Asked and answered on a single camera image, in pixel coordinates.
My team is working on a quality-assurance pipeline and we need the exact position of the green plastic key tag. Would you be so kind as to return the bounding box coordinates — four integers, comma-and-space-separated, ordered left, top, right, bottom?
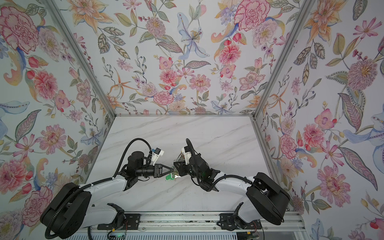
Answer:
166, 174, 175, 181

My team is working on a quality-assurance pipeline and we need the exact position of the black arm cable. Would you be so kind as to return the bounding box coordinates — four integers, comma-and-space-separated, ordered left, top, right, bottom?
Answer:
185, 138, 284, 224
112, 137, 154, 179

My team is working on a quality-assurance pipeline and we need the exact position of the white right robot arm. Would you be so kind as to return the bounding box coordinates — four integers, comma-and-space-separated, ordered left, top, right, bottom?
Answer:
174, 154, 291, 226

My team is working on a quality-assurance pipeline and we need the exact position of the aluminium corner frame post left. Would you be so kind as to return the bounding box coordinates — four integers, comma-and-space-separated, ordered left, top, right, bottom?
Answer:
42, 0, 117, 120

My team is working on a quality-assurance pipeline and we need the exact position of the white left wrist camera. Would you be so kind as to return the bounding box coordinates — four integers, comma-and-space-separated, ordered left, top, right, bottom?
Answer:
152, 148, 164, 166

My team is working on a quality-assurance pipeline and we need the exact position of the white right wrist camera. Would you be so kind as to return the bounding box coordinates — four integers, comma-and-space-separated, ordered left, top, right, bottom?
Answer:
182, 146, 192, 165

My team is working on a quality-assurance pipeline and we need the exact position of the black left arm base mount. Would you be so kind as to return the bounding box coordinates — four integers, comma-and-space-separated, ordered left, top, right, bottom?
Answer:
97, 214, 141, 231

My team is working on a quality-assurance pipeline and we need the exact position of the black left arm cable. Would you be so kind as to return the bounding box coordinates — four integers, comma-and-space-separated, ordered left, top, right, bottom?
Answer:
112, 137, 154, 179

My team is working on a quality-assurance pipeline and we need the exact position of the aluminium corner frame post right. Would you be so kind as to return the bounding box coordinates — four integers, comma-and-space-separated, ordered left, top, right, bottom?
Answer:
252, 1, 314, 121

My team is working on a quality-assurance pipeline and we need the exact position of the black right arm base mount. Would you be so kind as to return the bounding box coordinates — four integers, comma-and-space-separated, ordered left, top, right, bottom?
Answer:
217, 213, 262, 231

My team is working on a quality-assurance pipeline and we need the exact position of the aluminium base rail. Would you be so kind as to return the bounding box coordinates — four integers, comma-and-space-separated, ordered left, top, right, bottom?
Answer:
70, 210, 305, 233

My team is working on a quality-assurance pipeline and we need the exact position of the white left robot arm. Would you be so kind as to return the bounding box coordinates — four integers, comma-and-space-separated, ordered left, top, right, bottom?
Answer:
40, 149, 174, 240

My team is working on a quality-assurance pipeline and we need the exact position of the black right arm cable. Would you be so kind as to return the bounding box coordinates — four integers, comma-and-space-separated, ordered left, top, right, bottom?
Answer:
185, 138, 284, 224

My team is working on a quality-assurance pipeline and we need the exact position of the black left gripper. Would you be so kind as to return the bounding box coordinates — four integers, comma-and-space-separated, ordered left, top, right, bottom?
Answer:
135, 164, 173, 179

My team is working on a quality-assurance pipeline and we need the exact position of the aluminium corner frame post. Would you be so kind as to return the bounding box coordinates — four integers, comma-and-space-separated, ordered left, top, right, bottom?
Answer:
252, 1, 314, 121
42, 0, 117, 120

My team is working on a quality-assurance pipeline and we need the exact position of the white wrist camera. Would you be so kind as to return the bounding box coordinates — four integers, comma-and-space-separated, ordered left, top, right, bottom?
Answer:
182, 146, 192, 165
152, 148, 164, 166

